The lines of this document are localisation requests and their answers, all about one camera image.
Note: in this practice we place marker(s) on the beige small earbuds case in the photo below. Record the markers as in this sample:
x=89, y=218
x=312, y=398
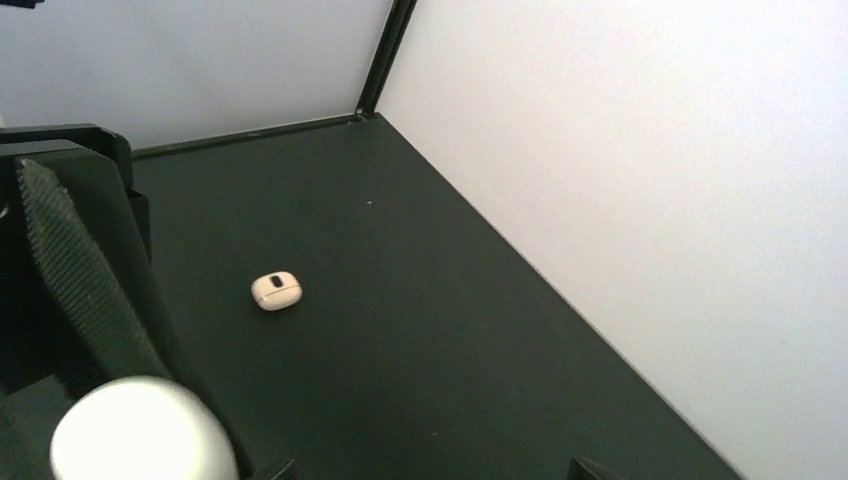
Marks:
x=276, y=291

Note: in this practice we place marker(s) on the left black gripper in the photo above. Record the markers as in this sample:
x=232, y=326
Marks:
x=78, y=299

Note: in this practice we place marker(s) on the white earbuds charging case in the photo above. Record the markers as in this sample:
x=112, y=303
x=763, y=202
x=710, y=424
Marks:
x=141, y=427

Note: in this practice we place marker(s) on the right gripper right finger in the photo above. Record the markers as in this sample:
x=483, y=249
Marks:
x=581, y=468

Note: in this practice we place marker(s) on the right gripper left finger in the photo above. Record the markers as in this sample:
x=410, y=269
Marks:
x=284, y=471

